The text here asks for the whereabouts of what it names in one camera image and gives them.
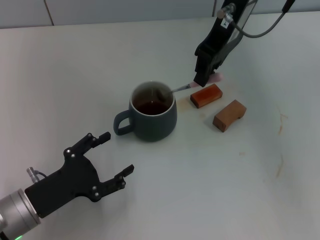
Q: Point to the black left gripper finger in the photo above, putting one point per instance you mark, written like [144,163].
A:
[91,142]
[116,181]

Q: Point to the arched light wooden block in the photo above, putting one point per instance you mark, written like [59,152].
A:
[226,117]

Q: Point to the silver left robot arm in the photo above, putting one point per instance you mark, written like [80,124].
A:
[15,215]

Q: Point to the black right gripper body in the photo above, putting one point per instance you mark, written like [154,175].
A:
[222,32]

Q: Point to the flat reddish wooden block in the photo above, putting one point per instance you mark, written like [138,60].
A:
[206,96]

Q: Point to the dark grey ceramic mug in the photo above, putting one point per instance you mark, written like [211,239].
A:
[155,125]

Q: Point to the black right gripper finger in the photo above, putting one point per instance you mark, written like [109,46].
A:
[203,70]
[225,56]

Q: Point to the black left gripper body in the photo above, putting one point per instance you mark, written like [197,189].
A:
[70,182]

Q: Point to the translucent right wrist camera box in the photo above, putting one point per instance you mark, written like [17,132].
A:
[246,15]

